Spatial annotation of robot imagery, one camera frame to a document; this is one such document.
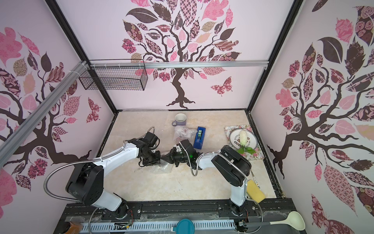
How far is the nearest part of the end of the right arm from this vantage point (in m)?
0.71

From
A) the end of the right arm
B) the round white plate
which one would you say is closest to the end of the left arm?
the end of the right arm

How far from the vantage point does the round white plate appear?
100 cm

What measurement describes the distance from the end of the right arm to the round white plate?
37cm
